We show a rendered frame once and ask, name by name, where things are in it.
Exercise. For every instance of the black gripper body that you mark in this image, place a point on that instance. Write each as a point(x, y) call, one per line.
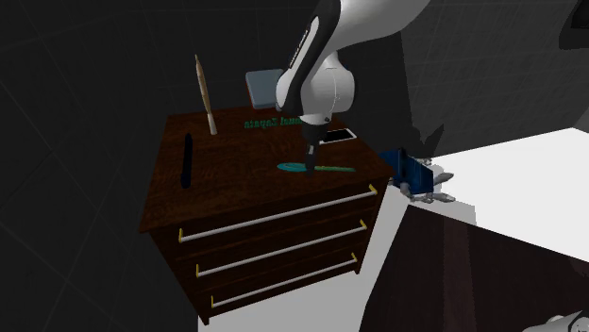
point(311, 140)

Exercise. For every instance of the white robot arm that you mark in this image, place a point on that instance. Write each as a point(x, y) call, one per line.
point(331, 87)

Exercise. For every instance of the black phone with white rim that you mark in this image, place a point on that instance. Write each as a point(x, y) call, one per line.
point(338, 136)

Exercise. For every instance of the dark brown chest of drawers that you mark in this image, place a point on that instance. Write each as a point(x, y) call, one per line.
point(257, 151)

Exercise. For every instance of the grey-blue box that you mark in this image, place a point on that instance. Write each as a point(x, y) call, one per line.
point(263, 87)

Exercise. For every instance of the blue and grey toy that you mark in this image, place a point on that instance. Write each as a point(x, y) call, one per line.
point(414, 174)

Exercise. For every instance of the tall tan wooden stick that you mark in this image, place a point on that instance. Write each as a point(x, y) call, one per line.
point(204, 87)

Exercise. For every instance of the black stick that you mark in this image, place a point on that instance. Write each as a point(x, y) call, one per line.
point(187, 161)

